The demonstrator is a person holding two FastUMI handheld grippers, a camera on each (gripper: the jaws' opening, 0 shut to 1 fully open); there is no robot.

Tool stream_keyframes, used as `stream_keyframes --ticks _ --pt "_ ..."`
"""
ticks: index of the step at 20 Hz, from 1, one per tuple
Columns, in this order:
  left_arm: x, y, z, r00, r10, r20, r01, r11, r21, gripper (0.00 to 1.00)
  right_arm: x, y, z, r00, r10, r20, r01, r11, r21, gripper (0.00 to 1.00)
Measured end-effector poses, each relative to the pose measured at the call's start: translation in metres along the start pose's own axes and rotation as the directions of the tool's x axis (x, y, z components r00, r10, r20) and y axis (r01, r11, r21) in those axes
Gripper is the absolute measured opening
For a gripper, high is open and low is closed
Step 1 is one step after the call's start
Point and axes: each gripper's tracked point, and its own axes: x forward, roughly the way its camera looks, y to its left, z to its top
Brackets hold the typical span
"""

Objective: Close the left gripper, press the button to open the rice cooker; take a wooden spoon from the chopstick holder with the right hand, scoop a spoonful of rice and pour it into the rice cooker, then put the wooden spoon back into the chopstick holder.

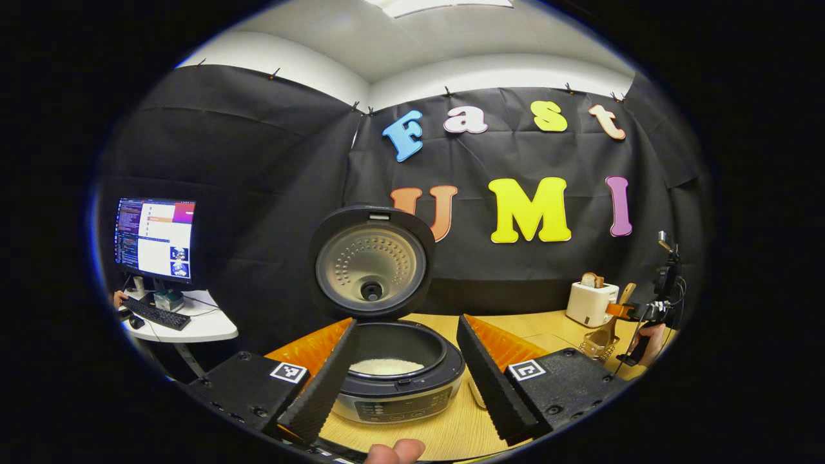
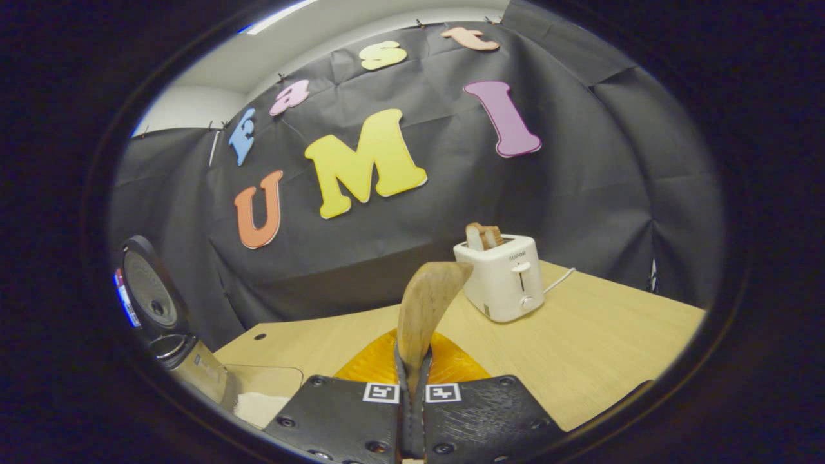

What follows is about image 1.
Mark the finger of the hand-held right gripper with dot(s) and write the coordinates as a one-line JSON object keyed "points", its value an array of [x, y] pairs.
{"points": [[622, 310]]}

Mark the black silver rice cooker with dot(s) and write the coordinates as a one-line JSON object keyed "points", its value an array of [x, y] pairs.
{"points": [[374, 264]]}

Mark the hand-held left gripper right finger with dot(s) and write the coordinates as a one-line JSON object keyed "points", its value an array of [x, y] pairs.
{"points": [[490, 386]]}

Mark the black computer mouse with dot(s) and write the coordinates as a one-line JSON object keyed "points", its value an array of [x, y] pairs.
{"points": [[136, 321]]}

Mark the toasted bread slice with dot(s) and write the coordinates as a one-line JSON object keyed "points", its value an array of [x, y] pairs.
{"points": [[592, 280]]}

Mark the black keyboard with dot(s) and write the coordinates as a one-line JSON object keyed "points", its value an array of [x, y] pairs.
{"points": [[158, 314]]}

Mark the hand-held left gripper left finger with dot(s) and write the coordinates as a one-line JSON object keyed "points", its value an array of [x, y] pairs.
{"points": [[322, 386]]}

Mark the ceiling light panel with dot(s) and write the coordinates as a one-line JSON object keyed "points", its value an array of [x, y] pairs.
{"points": [[438, 5]]}

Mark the computer monitor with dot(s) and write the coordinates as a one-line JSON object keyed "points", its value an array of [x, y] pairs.
{"points": [[155, 238]]}

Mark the wooden spoon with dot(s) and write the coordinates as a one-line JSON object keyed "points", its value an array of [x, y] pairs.
{"points": [[609, 328]]}

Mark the black backdrop cloth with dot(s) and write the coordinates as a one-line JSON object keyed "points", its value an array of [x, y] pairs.
{"points": [[271, 193]]}

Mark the small teal box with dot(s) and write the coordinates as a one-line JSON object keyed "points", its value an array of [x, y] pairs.
{"points": [[169, 300]]}

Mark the white side table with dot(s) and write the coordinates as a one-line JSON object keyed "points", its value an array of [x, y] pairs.
{"points": [[209, 327]]}

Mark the white toaster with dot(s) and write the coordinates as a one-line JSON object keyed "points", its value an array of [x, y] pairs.
{"points": [[590, 306]]}

